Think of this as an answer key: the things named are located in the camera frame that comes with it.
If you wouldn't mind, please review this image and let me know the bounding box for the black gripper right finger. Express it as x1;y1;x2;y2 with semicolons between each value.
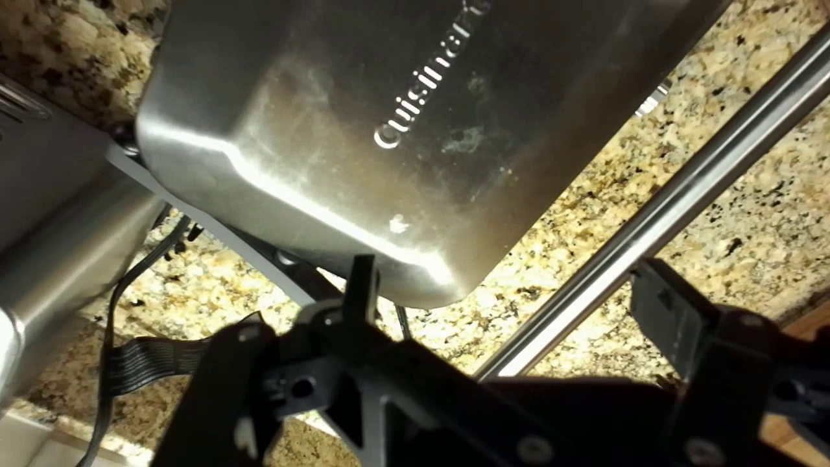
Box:
627;257;830;467

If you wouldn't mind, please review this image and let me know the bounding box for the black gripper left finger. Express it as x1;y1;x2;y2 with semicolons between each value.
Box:
150;254;565;467

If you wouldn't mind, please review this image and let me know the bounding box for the stainless steel sandwich maker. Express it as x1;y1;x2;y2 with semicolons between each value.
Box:
106;0;830;385

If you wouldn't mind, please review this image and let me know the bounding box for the stainless steel toaster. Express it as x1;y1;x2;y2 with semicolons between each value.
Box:
0;75;171;410

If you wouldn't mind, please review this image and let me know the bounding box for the black power cord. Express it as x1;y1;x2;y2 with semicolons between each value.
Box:
79;215;207;467

